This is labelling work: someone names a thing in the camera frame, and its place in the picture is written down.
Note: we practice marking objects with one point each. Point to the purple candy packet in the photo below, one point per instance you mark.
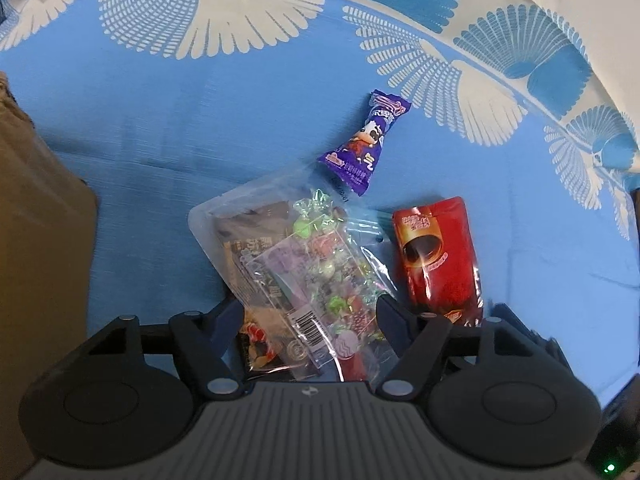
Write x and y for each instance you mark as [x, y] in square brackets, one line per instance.
[365, 145]

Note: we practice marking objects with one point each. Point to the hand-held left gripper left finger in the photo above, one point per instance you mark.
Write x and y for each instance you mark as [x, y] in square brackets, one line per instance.
[226, 321]

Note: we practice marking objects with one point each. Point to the red coffee packet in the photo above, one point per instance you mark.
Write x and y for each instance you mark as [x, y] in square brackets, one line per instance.
[440, 270]

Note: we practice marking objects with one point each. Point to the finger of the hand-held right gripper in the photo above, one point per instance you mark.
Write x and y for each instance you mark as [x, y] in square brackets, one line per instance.
[530, 332]

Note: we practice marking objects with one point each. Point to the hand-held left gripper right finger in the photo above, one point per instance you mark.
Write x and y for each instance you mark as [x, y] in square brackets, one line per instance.
[392, 321]

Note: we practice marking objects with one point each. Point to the blue white printed blanket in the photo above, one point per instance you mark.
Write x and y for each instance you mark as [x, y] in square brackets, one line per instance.
[200, 135]

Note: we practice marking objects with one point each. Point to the cardboard box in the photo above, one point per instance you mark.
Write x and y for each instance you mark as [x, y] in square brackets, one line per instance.
[40, 260]

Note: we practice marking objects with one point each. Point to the clear bag of candies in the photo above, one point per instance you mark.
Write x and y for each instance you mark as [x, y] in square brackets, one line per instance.
[320, 260]

